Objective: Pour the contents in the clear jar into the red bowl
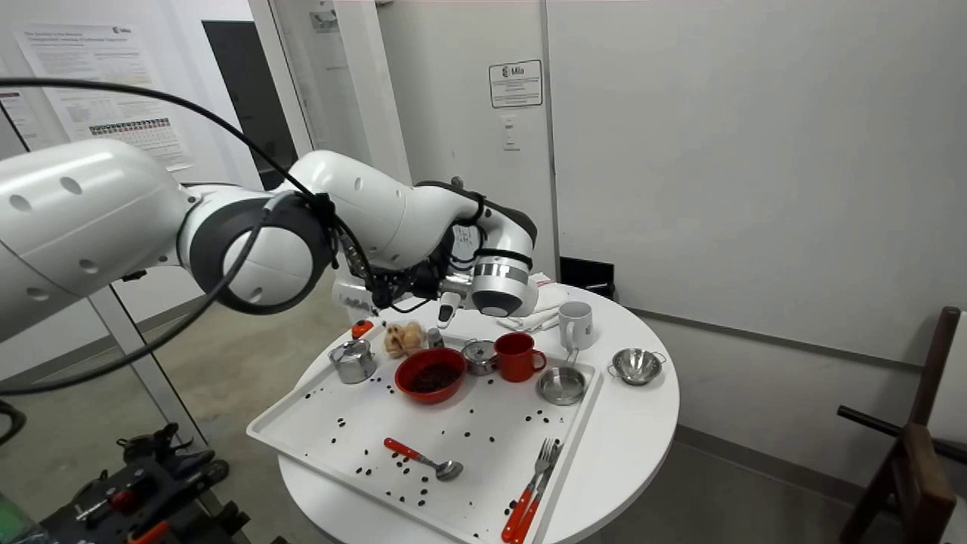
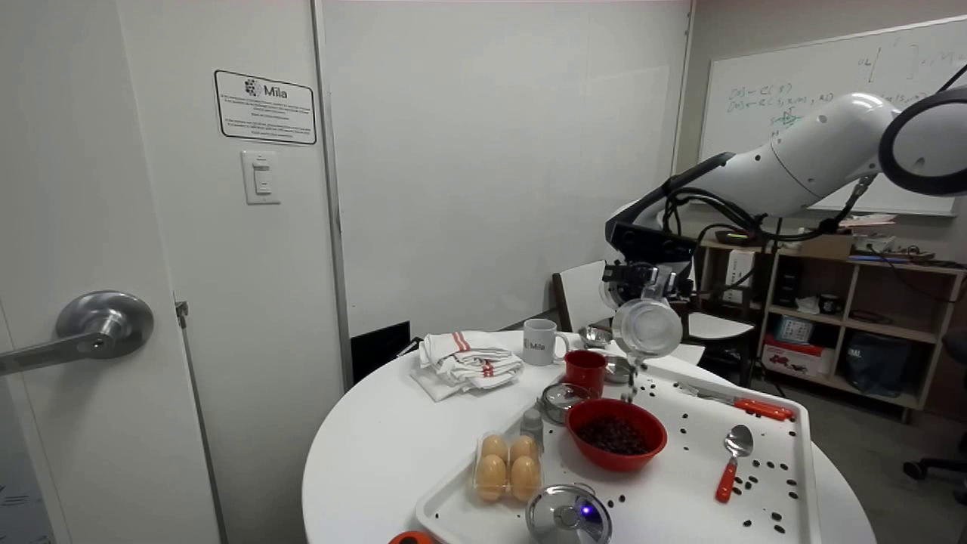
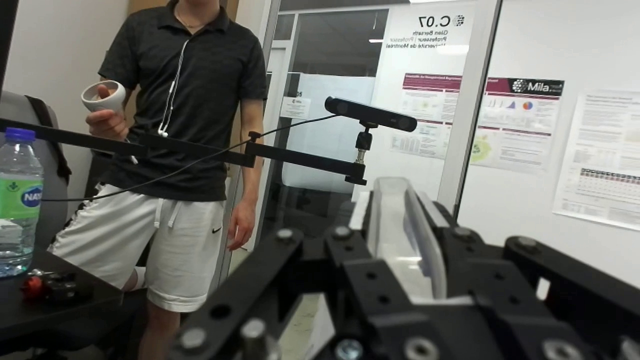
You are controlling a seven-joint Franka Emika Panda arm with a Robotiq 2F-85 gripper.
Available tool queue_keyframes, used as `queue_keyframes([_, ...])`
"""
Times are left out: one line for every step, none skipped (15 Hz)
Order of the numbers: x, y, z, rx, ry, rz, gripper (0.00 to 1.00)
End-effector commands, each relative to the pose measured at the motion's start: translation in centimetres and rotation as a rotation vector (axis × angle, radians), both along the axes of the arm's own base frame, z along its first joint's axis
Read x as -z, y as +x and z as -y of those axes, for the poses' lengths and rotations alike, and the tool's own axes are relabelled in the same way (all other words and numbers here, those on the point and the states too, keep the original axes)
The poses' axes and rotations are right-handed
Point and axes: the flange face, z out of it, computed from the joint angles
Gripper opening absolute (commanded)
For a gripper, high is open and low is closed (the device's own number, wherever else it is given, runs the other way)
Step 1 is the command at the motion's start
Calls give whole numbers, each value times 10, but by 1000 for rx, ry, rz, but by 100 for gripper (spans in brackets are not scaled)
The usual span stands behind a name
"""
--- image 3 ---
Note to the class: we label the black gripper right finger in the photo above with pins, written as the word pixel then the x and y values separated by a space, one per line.
pixel 572 286

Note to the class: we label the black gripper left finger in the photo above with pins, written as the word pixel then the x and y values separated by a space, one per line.
pixel 267 280

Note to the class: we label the white VR controller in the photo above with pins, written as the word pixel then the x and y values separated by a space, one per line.
pixel 117 101

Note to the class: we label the person left forearm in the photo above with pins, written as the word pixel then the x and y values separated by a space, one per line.
pixel 251 172

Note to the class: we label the person left hand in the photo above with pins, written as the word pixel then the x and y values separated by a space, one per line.
pixel 240 223

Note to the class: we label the person right hand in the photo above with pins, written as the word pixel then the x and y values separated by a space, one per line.
pixel 110 124

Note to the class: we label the white printed paper poster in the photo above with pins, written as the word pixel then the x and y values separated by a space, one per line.
pixel 601 160

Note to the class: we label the Mila research poster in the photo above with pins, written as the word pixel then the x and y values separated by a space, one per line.
pixel 521 120

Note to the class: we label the person in black polo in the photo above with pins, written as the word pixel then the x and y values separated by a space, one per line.
pixel 192 86

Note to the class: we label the red emergency stop button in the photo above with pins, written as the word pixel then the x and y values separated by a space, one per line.
pixel 34 286

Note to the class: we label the plastic water bottle green label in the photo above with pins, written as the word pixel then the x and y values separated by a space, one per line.
pixel 19 201

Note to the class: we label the white room number sign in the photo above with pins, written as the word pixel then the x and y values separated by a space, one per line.
pixel 426 40

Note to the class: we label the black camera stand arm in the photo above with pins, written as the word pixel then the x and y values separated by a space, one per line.
pixel 300 157

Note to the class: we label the black camera bar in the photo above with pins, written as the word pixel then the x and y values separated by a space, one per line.
pixel 373 114

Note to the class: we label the grey metal partition post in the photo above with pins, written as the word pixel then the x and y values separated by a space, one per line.
pixel 470 101

